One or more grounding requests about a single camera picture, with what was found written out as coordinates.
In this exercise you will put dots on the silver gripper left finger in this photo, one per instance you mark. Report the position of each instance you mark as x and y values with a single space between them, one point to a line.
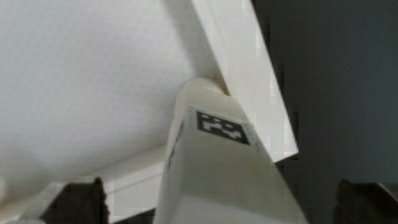
79 205

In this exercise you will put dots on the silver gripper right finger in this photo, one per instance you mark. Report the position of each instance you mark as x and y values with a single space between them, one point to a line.
367 204

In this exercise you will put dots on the white desk leg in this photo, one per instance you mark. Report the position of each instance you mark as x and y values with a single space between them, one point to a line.
223 185

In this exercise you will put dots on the white desk top tray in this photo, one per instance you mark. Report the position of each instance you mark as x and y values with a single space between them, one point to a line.
98 56

